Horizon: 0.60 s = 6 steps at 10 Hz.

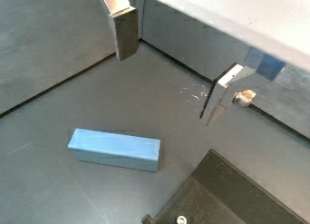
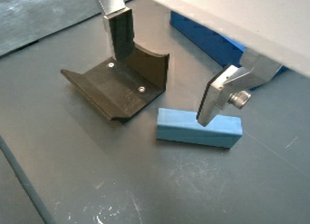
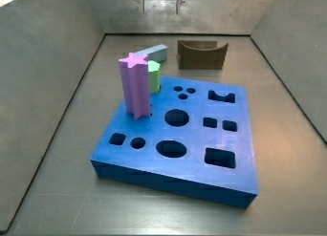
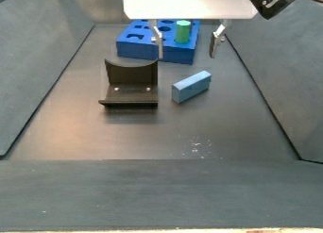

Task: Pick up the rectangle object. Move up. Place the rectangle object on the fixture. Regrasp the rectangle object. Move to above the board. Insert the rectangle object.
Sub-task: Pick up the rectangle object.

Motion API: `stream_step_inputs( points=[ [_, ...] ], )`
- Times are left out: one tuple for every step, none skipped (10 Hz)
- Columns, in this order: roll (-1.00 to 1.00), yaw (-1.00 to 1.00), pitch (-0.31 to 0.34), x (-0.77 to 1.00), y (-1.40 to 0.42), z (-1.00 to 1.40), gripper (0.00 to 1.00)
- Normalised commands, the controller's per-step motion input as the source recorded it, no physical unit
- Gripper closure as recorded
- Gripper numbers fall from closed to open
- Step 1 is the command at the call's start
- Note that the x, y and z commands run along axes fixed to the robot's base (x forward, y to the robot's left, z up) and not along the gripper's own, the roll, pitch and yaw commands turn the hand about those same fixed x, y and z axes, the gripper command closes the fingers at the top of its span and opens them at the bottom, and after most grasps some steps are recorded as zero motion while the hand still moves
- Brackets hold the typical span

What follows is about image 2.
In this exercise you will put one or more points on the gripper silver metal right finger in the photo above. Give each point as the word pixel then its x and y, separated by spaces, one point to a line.
pixel 227 87

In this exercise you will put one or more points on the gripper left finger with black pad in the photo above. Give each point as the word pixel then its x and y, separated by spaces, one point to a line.
pixel 119 26

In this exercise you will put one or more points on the light blue rectangular block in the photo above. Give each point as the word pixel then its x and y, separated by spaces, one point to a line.
pixel 178 126

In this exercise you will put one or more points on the blue foam shape board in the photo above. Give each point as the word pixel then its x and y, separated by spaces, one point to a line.
pixel 223 49

